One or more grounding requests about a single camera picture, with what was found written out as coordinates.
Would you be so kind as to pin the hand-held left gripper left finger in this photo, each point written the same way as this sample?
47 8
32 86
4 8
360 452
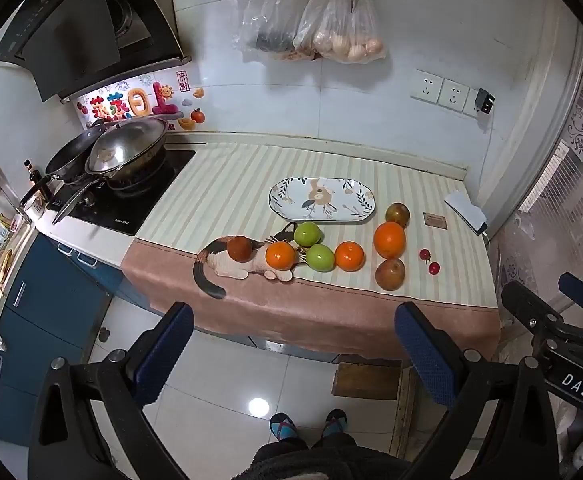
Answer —
169 355

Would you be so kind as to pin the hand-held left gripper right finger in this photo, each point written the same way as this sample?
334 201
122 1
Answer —
424 355

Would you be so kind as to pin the reddish tan apple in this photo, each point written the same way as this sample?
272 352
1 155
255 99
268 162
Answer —
390 274

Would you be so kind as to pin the large orange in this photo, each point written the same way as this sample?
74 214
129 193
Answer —
390 239

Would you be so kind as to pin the small orange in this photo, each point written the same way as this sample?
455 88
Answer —
349 256
281 255

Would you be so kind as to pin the dark red apple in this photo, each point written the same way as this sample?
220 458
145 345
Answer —
241 248

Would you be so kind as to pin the green apple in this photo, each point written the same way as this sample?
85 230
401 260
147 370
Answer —
307 234
320 258

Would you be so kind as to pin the brown greenish apple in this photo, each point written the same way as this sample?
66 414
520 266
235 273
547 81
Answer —
397 213

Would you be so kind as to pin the oval floral ceramic plate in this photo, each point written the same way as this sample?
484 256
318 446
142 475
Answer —
291 197

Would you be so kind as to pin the wooden stool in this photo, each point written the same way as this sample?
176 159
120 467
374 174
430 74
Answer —
366 377

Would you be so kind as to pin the cherry tomato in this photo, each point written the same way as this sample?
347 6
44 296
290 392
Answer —
424 254
434 268

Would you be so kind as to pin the patterned glass door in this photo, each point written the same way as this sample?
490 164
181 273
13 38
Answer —
566 185

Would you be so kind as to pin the blue slipper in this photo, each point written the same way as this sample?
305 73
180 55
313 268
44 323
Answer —
335 421
283 426

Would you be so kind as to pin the small brown card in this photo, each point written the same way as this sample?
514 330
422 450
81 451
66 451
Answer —
435 220

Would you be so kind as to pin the blue kitchen cabinet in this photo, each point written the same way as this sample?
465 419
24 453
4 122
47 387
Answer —
46 320

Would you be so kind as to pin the person's dark clothing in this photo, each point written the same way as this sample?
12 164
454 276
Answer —
321 460

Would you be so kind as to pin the black gas stove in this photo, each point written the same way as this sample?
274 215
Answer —
141 195

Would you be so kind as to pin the striped cat print tablecloth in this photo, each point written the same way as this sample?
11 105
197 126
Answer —
211 195

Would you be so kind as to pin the steel wok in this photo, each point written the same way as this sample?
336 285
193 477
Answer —
146 162

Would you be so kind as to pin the grey plug charger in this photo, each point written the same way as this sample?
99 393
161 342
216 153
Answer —
485 101

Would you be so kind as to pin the steel wok lid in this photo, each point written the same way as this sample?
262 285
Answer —
124 145

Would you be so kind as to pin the black frying pan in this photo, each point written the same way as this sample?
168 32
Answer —
68 160

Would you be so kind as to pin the dark sauce bottle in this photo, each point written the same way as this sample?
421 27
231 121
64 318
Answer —
35 180

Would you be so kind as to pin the plastic bag of eggs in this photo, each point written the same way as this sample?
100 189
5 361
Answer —
344 30

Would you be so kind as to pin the black range hood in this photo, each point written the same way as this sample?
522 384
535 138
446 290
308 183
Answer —
81 25

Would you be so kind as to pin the plastic bag with dark contents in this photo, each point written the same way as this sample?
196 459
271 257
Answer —
269 25

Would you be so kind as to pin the white wall outlet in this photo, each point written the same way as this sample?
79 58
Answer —
455 94
427 86

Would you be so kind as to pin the colourful wall stickers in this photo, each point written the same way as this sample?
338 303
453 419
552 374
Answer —
136 102

